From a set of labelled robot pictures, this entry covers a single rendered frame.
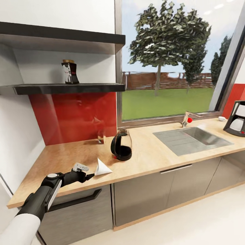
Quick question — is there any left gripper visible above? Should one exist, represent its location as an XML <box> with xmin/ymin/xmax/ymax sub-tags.
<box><xmin>68</xmin><ymin>169</ymin><xmax>95</xmax><ymax>184</ymax></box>

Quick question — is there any paper coffee filter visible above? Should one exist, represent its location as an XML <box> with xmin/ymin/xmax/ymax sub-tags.
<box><xmin>94</xmin><ymin>159</ymin><xmax>113</xmax><ymax>176</ymax></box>

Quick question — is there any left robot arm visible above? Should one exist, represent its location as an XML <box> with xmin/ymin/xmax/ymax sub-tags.
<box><xmin>0</xmin><ymin>163</ymin><xmax>95</xmax><ymax>245</ymax></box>

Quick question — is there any bottle of coffee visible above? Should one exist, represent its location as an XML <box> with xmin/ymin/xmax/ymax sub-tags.
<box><xmin>62</xmin><ymin>60</ymin><xmax>79</xmax><ymax>84</ymax></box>

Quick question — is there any electric kettle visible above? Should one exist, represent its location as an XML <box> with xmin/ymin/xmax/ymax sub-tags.
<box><xmin>111</xmin><ymin>129</ymin><xmax>132</xmax><ymax>161</ymax></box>

